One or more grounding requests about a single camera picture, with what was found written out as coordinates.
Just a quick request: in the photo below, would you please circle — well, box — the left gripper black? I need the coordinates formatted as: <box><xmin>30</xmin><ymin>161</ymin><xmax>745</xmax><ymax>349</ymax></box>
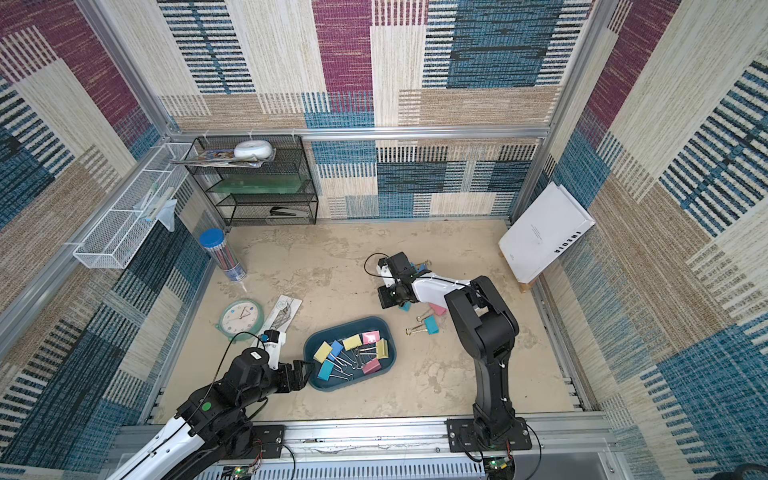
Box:
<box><xmin>237</xmin><ymin>359</ymin><xmax>316</xmax><ymax>410</ymax></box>

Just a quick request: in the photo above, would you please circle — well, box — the pink binder clip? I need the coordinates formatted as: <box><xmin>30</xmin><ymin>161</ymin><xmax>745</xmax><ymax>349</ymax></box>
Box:
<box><xmin>418</xmin><ymin>303</ymin><xmax>447</xmax><ymax>321</ymax></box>
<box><xmin>361</xmin><ymin>330</ymin><xmax>381</xmax><ymax>345</ymax></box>
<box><xmin>362</xmin><ymin>358</ymin><xmax>382</xmax><ymax>375</ymax></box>

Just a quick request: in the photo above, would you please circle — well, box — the yellow binder clip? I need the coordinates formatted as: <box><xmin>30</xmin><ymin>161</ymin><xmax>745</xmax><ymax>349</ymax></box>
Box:
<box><xmin>363</xmin><ymin>339</ymin><xmax>390</xmax><ymax>360</ymax></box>
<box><xmin>342</xmin><ymin>334</ymin><xmax>363</xmax><ymax>351</ymax></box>
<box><xmin>313</xmin><ymin>342</ymin><xmax>333</xmax><ymax>364</ymax></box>

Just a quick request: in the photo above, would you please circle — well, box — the teal plastic storage box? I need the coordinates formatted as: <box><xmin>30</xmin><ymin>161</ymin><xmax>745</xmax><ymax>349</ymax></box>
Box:
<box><xmin>303</xmin><ymin>317</ymin><xmax>396</xmax><ymax>392</ymax></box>

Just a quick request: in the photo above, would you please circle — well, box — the blue binder clip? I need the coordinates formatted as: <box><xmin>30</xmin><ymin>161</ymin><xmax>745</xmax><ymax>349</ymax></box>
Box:
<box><xmin>328</xmin><ymin>340</ymin><xmax>351</xmax><ymax>368</ymax></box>

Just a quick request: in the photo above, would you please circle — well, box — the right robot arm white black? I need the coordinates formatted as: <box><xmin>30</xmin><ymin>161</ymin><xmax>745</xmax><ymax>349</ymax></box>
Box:
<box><xmin>371</xmin><ymin>252</ymin><xmax>522</xmax><ymax>446</ymax></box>

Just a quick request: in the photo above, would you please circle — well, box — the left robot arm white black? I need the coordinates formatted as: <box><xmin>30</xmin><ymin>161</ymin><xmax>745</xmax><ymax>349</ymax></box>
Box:
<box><xmin>110</xmin><ymin>347</ymin><xmax>315</xmax><ymax>479</ymax></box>

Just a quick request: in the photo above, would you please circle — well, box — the white binder folder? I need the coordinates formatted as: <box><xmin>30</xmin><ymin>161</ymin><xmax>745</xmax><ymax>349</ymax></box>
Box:
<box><xmin>498</xmin><ymin>183</ymin><xmax>596</xmax><ymax>284</ymax></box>

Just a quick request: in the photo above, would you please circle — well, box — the green round clock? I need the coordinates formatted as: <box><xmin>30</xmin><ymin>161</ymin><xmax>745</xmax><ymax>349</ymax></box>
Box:
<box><xmin>216</xmin><ymin>299</ymin><xmax>264</xmax><ymax>342</ymax></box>

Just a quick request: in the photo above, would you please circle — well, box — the white packaged item flat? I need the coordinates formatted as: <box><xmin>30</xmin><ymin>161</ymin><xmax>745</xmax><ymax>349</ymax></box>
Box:
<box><xmin>253</xmin><ymin>295</ymin><xmax>303</xmax><ymax>370</ymax></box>

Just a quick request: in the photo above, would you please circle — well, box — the clear tube of coloured pencils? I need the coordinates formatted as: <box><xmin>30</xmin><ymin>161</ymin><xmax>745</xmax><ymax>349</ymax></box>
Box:
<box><xmin>199</xmin><ymin>228</ymin><xmax>246</xmax><ymax>282</ymax></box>

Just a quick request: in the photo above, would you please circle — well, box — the black stapler on shelf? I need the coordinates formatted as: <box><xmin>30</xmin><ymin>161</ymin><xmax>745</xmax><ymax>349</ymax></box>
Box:
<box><xmin>269</xmin><ymin>206</ymin><xmax>310</xmax><ymax>218</ymax></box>

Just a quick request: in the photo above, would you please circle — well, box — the green tray on shelf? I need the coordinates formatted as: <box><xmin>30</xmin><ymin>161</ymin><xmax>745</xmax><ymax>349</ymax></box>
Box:
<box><xmin>206</xmin><ymin>175</ymin><xmax>309</xmax><ymax>194</ymax></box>

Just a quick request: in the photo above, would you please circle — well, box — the black mesh shelf rack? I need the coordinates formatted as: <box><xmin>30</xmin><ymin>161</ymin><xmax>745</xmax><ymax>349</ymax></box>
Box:
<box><xmin>175</xmin><ymin>134</ymin><xmax>319</xmax><ymax>227</ymax></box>

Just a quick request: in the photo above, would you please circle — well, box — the white round device on shelf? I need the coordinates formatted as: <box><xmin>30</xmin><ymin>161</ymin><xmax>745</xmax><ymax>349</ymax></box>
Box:
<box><xmin>233</xmin><ymin>140</ymin><xmax>274</xmax><ymax>161</ymax></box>

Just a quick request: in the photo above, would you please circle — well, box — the magazine on shelf top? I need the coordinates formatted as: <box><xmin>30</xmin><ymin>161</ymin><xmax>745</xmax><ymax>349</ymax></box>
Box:
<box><xmin>171</xmin><ymin>150</ymin><xmax>265</xmax><ymax>168</ymax></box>

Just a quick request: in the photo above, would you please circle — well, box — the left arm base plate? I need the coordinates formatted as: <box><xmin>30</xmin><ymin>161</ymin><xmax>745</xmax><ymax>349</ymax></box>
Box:
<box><xmin>239</xmin><ymin>424</ymin><xmax>286</xmax><ymax>461</ymax></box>

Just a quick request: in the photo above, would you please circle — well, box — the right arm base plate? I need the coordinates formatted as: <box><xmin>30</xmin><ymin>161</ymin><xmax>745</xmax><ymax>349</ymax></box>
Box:
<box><xmin>445</xmin><ymin>417</ymin><xmax>533</xmax><ymax>453</ymax></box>

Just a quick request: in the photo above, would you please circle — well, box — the white wire wall basket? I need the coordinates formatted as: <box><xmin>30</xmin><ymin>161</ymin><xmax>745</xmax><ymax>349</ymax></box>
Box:
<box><xmin>73</xmin><ymin>142</ymin><xmax>189</xmax><ymax>270</ymax></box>

